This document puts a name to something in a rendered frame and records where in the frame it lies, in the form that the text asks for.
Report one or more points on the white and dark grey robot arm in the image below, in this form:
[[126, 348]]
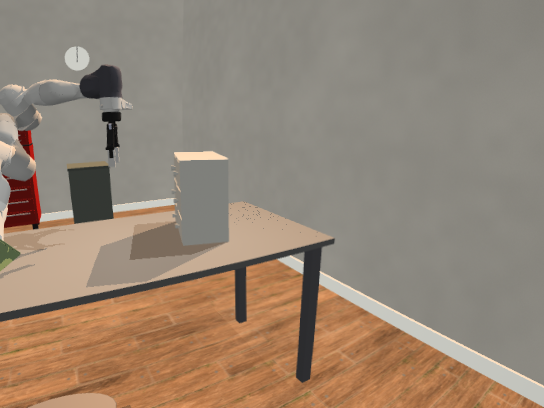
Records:
[[105, 83]]

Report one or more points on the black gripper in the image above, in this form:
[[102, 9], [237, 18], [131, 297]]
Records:
[[113, 154]]

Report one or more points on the white chest of drawers with wooden top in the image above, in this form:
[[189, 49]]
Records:
[[204, 198]]

